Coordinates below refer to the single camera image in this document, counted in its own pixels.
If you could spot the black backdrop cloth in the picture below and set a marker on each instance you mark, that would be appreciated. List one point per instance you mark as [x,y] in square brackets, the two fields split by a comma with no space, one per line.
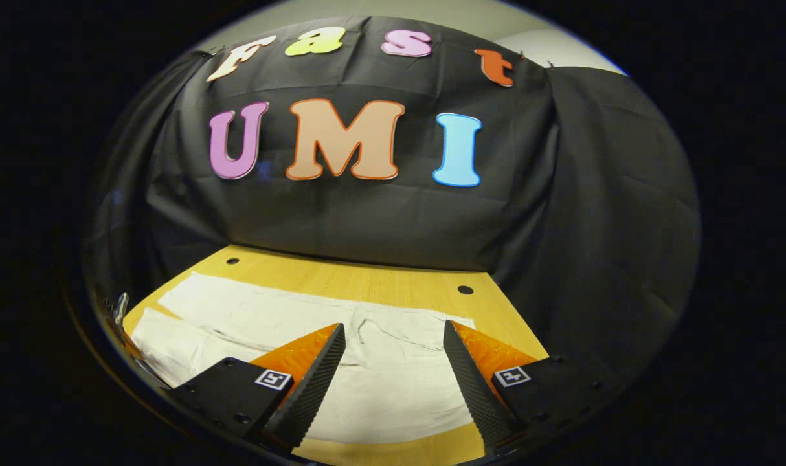
[380,220]

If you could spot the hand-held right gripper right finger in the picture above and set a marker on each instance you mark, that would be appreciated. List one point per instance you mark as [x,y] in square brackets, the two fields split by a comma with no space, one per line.
[474,388]

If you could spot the white jeans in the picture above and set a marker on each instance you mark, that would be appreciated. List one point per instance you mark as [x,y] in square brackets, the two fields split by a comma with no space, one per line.
[380,388]

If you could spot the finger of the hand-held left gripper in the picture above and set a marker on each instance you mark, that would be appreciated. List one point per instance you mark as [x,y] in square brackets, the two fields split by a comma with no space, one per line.
[120,310]

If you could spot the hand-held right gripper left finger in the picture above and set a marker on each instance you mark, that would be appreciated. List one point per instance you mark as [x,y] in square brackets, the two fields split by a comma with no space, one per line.
[312,388]

